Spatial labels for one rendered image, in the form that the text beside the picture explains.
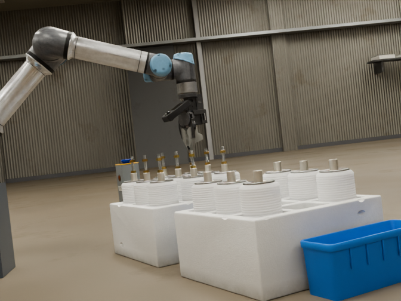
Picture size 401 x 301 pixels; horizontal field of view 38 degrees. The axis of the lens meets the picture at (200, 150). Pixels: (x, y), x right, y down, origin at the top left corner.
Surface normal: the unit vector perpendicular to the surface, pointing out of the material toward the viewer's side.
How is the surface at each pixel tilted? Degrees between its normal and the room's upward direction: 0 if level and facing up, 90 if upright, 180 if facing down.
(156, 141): 74
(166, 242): 90
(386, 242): 92
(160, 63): 90
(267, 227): 90
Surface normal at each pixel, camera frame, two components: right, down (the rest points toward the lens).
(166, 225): 0.47, -0.04
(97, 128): 0.09, 0.00
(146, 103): 0.06, -0.27
